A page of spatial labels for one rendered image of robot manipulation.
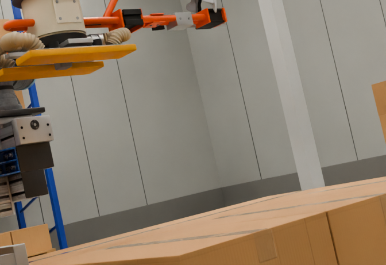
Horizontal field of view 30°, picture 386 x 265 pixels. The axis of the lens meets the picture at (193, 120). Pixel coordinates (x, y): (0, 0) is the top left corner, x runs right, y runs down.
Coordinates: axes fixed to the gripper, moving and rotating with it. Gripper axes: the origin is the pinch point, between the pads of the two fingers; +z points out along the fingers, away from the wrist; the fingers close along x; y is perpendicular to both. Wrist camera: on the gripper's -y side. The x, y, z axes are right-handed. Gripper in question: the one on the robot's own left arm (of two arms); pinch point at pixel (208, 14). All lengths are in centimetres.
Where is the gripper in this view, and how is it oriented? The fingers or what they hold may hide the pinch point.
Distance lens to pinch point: 253.3
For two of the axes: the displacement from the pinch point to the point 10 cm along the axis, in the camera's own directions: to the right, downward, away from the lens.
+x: 6.0, -2.0, -7.8
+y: -7.7, 1.2, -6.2
